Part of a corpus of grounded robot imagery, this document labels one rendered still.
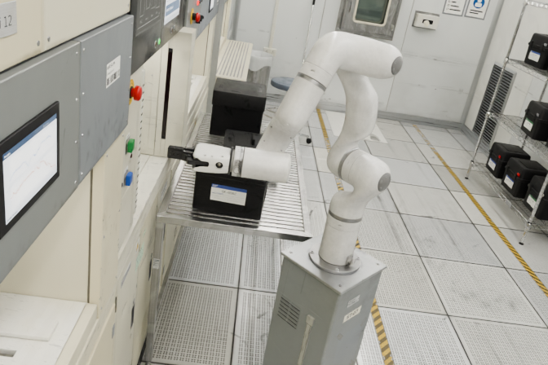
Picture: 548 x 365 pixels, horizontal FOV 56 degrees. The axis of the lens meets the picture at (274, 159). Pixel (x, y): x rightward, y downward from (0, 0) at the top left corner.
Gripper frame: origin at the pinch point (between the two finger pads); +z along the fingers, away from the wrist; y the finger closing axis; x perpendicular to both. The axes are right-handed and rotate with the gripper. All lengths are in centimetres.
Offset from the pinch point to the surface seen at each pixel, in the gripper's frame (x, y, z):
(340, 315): -56, 11, -59
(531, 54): 7, 299, -246
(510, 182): -93, 255, -243
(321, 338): -66, 10, -55
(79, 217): -10.3, -22.8, 17.9
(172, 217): -44, 40, 4
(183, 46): 15, 70, 10
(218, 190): -34, 48, -11
